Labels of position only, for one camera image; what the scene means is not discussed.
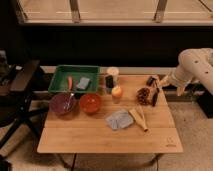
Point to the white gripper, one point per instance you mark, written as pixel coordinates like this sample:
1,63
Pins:
164,82

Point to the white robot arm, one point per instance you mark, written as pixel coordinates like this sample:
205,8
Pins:
193,64

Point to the brown pine cone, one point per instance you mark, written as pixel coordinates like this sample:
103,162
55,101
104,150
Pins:
142,96

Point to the wooden tongs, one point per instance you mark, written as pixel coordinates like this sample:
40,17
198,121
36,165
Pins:
139,117

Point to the yellow red apple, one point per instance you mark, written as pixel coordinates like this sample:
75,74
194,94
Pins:
117,92

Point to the wooden folding table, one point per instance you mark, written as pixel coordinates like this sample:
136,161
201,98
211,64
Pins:
77,132

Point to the white paper cup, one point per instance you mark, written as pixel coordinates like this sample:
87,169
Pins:
114,72

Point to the dark can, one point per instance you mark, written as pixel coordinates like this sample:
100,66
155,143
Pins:
109,83

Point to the blue folded cloth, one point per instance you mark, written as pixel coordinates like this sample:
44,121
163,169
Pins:
119,120

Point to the red bowl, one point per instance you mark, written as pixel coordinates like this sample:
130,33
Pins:
90,103

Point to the blue sponge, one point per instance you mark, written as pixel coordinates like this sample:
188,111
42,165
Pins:
83,83

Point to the silver spoon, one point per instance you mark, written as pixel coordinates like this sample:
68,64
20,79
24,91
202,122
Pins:
68,103

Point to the orange carrot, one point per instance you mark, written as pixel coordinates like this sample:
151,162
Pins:
70,83

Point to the green plastic tray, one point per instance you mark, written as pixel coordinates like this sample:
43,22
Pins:
59,84

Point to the purple bowl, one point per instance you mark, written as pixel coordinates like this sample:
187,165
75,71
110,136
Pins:
59,101

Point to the black office chair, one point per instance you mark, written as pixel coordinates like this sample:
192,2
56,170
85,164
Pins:
16,94

